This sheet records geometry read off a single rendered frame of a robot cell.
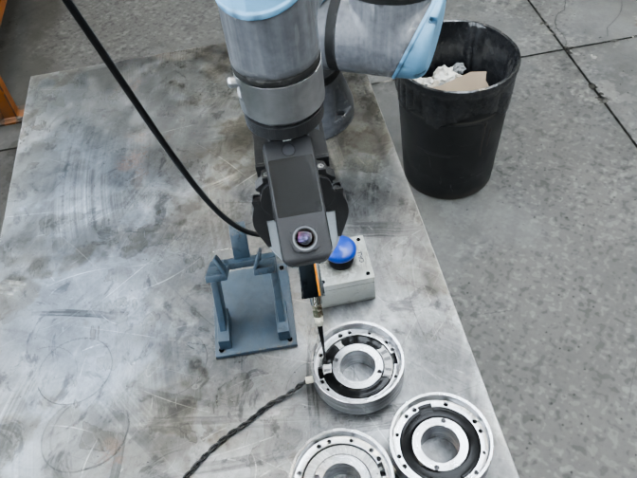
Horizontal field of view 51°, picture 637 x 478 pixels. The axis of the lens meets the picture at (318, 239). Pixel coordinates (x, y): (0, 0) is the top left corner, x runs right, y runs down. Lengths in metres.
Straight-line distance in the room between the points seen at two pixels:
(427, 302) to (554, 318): 1.02
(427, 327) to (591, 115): 1.69
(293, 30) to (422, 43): 0.42
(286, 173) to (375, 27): 0.38
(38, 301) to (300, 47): 0.57
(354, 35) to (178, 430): 0.55
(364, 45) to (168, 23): 2.15
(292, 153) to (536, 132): 1.78
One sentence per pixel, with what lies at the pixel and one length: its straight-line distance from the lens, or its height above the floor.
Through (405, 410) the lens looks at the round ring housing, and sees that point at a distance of 0.74.
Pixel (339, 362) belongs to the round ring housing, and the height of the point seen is 0.83.
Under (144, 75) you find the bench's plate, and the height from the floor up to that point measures 0.80.
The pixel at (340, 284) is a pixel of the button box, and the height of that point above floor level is 0.84.
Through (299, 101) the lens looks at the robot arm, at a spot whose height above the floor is 1.16.
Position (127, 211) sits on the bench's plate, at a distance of 1.03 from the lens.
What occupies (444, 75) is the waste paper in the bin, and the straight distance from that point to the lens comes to 2.01.
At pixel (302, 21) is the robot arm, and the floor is 1.22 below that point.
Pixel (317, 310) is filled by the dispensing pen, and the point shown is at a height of 0.89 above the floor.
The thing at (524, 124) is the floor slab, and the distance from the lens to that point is 2.36.
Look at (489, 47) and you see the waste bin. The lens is 2.03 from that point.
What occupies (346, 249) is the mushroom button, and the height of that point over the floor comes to 0.87.
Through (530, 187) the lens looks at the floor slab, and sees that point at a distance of 2.14.
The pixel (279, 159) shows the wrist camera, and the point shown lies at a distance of 0.60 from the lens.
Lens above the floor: 1.50
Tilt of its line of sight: 49 degrees down
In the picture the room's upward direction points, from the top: 8 degrees counter-clockwise
